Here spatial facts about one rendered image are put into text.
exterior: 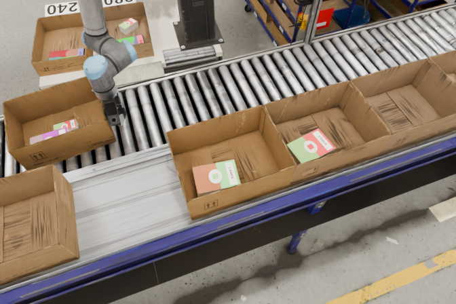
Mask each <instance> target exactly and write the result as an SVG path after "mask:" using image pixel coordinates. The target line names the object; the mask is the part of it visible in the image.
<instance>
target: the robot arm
mask: <svg viewBox="0 0 456 304"><path fill-rule="evenodd" d="M77 1H78V4H79V9H80V12H81V17H82V20H83V26H84V30H83V32H82V36H81V38H82V41H83V43H84V44H85V45H86V46H87V47H88V48H89V49H91V50H93V51H95V52H96V53H97V54H99V55H94V56H90V57H89V58H88V59H87V60H86V61H85V62H84V64H83V69H84V72H85V76H86V77H87V78H88V81H89V82H90V85H91V87H92V91H93V92H94V93H95V95H96V97H97V98H99V99H101V100H102V103H103V107H104V111H105V112H104V114H105V116H106V118H107V120H108V121H109V125H110V126H116V125H117V126H122V125H123V124H124V121H125V119H126V110H125V109H124V107H123V108H122V105H121V100H120V97H119V94H118V93H117V86H116V84H115V81H114V79H113V78H114V76H116V75H117V74H118V73H120V72H121V71H122V70H124V69H125V68H126V67H128V66H129V65H130V64H132V63H133V62H134V61H135V60H136V59H137V54H136V50H135V49H134V47H133V46H132V44H131V43H130V42H129V41H126V40H123V41H121V42H119V41H118V40H116V39H114V38H112V37H111V36H110V35H109V32H108V27H107V24H106V20H105V13H104V9H103V4H102V0H77ZM116 95H117V96H116Z"/></svg>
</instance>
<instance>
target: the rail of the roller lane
mask: <svg viewBox="0 0 456 304"><path fill-rule="evenodd" d="M449 8H453V9H454V8H456V2H454V3H450V4H446V5H441V6H438V7H433V8H430V9H425V10H422V11H419V12H414V13H411V14H406V15H403V16H398V17H395V18H390V19H387V20H382V21H378V22H373V23H370V24H365V25H362V26H357V27H354V28H349V29H345V30H342V31H337V32H334V33H329V34H326V35H321V36H318V37H313V38H312V40H311V43H309V42H308V43H307V44H309V45H310V46H311V48H312V45H313V43H315V42H319V43H320V44H321V45H322V42H323V40H325V39H328V40H329V41H330V42H331V40H332V39H333V38H334V37H338V38H340V40H341V37H342V36H344V35H348V36H349V37H350V35H351V34H352V33H354V32H357V33H358V34H360V32H361V31H363V30H367V31H369V30H370V29H371V28H373V27H375V28H376V29H378V28H379V27H380V26H381V25H384V26H385V27H386V26H387V25H388V24H390V23H394V24H396V23H397V22H398V21H403V22H404V21H405V20H407V19H409V18H410V19H411V20H413V19H414V18H415V17H417V16H419V17H420V18H421V17H422V16H423V15H425V14H427V15H430V14H432V13H433V12H436V13H437V14H438V12H440V11H441V10H444V11H446V10H448V9H449ZM304 45H306V44H305V43H304V41H303V40H302V41H297V42H294V43H292V44H290V43H288V44H285V45H280V46H277V47H272V48H269V49H266V50H261V51H257V52H253V53H249V54H244V55H241V56H237V57H235V58H230V59H225V60H220V61H217V62H212V63H209V64H204V65H201V66H195V67H192V68H189V69H184V70H181V71H176V72H173V73H168V74H165V76H163V77H157V78H153V79H147V80H142V81H136V82H132V83H127V84H124V85H119V86H117V91H118V92H121V93H122V95H123V100H127V99H126V94H125V92H126V90H128V89H133V90H134V91H135V95H136V97H137V96H139V95H138V90H137V89H138V87H140V86H145V87H146V88H147V91H148V94H150V93H151V91H150V88H149V86H150V85H151V84H152V83H157V84H158V85H159V88H160V91H161V90H163V88H162V81H163V80H166V79H167V80H169V81H170V83H171V85H172V87H173V88H174V87H175V86H174V82H173V79H174V78H175V77H181V78H182V80H183V83H184V85H185V84H187V83H186V81H185V76H186V75H187V74H192V75H193V76H194V78H195V81H198V80H197V77H196V74H197V72H199V71H203V72H205V74H206V77H207V79H208V78H209V76H208V70H209V69H211V68H214V69H216V71H217V73H218V76H219V75H221V74H220V73H219V67H220V66H222V65H225V66H226V67H227V68H228V70H229V72H230V73H232V72H231V70H230V68H229V66H230V64H231V63H233V62H236V63H237V64H238V66H239V68H240V70H243V69H242V67H241V66H240V63H241V61H243V60H247V61H248V62H249V63H250V65H251V67H253V65H252V63H251V60H252V59H253V58H254V57H257V58H259V60H260V61H261V63H262V64H263V62H262V60H261V58H262V57H263V56H264V55H266V54H268V55H269V56H270V58H271V59H272V61H273V62H274V60H273V58H272V54H273V53H274V52H279V53H280V55H281V56H282V57H283V55H282V52H283V51H284V50H290V52H291V53H292V50H293V49H294V48H295V47H300V49H301V50H302V47H303V46H304ZM302 52H303V50H302ZM303 53H304V52H303ZM292 55H293V56H294V54H293V53H292ZM283 59H284V57H283ZM0 123H2V124H3V126H4V127H3V131H5V125H4V118H3V115H0Z"/></svg>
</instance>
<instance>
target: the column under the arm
mask: <svg viewBox="0 0 456 304"><path fill-rule="evenodd" d="M177 3H178V12H179V18H180V21H177V22H173V26H174V30H175V33H176V37H177V39H178V44H179V47H180V50H181V51H184V50H191V49H195V48H202V47H206V46H209V45H216V44H220V43H224V39H223V36H222V35H221V32H220V30H219V27H218V25H217V23H216V20H215V17H214V0H177Z"/></svg>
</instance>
